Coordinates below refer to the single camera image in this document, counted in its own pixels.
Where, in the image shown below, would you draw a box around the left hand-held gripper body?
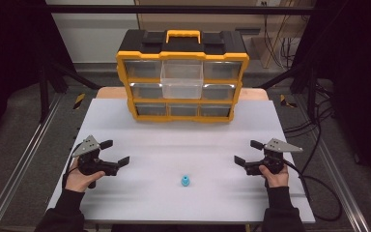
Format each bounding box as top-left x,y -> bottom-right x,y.
71,134 -> 121,177

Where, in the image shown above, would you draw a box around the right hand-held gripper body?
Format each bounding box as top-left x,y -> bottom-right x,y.
243,137 -> 304,177

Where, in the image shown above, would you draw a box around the clear plastic drawer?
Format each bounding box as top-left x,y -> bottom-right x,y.
159,59 -> 205,101

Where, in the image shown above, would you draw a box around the yellow black drawer organizer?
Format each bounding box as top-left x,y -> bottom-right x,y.
115,29 -> 250,124

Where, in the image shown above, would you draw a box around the person's right hand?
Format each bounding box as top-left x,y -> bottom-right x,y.
258,163 -> 290,189

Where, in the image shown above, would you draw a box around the person's left hand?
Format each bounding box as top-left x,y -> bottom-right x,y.
64,158 -> 106,194

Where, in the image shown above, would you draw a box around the black yellow hazard tape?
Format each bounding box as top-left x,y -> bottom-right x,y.
279,94 -> 298,109
72,93 -> 87,110

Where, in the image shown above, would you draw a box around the black stand strut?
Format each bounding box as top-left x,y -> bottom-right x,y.
38,59 -> 102,124
257,61 -> 320,124

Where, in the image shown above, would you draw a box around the white table mat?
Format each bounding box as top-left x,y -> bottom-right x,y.
45,98 -> 317,225

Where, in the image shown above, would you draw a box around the black curtain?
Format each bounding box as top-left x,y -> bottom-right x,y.
291,0 -> 371,188
0,0 -> 75,153

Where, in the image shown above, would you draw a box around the black crossbar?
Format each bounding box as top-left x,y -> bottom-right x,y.
44,4 -> 331,16

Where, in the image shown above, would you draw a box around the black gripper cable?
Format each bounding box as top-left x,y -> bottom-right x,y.
61,143 -> 84,189
282,159 -> 344,222

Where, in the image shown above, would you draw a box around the bundle of floor cables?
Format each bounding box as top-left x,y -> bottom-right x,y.
282,76 -> 337,175

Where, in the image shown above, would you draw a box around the aluminium frame rail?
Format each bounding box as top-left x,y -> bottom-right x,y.
0,92 -> 64,232
293,95 -> 371,232

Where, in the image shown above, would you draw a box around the hanging wall cables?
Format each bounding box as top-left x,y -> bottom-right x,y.
262,0 -> 305,70

